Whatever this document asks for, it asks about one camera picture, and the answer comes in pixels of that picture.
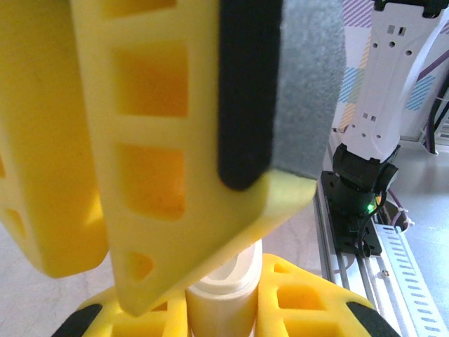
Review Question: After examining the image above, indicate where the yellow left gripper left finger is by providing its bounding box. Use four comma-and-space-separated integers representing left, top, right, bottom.
52, 287, 191, 337

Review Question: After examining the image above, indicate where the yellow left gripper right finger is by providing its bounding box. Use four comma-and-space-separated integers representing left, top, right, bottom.
257, 253, 401, 337

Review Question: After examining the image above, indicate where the round earbud charging case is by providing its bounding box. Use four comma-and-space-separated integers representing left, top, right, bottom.
185, 240, 264, 337

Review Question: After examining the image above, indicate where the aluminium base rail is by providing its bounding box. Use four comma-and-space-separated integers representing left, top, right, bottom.
313, 182, 378, 337

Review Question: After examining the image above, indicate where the slotted grey cable duct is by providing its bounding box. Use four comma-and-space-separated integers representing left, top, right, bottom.
370, 223, 449, 337

